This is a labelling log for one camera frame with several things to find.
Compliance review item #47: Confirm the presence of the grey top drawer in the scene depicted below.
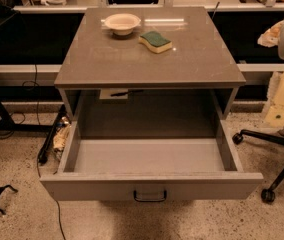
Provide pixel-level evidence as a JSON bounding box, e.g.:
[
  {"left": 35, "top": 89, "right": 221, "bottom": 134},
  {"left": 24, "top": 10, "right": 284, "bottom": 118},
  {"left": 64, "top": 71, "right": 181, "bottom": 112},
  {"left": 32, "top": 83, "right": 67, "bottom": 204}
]
[{"left": 39, "top": 89, "right": 265, "bottom": 203}]

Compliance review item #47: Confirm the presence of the grey drawer cabinet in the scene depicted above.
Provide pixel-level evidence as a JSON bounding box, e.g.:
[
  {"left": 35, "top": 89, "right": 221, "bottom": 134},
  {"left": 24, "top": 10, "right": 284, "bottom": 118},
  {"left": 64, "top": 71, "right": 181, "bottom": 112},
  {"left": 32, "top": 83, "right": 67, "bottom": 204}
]
[{"left": 53, "top": 6, "right": 247, "bottom": 122}]

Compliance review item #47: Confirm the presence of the green yellow sponge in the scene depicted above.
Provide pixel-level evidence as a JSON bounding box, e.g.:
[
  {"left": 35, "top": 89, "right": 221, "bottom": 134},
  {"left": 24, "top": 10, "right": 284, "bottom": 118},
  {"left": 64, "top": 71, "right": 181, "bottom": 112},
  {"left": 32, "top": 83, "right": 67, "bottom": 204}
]
[{"left": 138, "top": 31, "right": 172, "bottom": 54}]

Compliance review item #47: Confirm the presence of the yellow crumpled wrapper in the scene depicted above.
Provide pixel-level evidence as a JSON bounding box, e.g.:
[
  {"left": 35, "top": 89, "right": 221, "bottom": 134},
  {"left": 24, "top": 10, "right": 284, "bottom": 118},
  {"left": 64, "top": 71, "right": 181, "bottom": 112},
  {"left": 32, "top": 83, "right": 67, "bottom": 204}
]
[{"left": 53, "top": 116, "right": 71, "bottom": 151}]

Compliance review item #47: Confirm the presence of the white paper bowl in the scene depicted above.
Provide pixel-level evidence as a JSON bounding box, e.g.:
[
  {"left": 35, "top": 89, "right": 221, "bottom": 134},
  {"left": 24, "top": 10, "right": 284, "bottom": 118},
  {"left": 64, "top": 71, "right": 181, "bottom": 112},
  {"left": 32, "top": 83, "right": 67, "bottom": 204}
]
[{"left": 104, "top": 13, "right": 141, "bottom": 36}]

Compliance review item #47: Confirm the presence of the black power strip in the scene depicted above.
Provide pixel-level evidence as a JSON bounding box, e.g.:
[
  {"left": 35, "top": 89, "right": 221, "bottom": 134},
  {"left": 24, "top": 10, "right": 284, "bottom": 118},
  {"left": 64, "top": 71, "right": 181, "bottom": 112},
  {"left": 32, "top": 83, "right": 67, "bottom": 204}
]
[{"left": 37, "top": 105, "right": 66, "bottom": 164}]

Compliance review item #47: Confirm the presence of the grey office chair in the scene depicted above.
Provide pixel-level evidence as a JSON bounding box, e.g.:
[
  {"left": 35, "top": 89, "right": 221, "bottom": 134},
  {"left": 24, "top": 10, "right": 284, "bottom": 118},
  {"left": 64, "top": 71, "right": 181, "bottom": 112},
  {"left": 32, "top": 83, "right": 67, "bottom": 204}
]
[{"left": 232, "top": 109, "right": 284, "bottom": 204}]

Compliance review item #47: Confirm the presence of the black top drawer handle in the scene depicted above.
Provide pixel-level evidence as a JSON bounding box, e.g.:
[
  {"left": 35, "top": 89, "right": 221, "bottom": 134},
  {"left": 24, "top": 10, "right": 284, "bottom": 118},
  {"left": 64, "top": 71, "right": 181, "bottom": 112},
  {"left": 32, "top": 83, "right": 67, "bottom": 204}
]
[{"left": 133, "top": 190, "right": 167, "bottom": 203}]

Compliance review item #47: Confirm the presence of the black floor cable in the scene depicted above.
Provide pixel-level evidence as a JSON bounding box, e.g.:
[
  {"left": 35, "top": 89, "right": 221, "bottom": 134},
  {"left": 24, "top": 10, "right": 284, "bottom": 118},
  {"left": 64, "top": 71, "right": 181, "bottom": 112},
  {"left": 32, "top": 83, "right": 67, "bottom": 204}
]
[{"left": 21, "top": 63, "right": 67, "bottom": 240}]

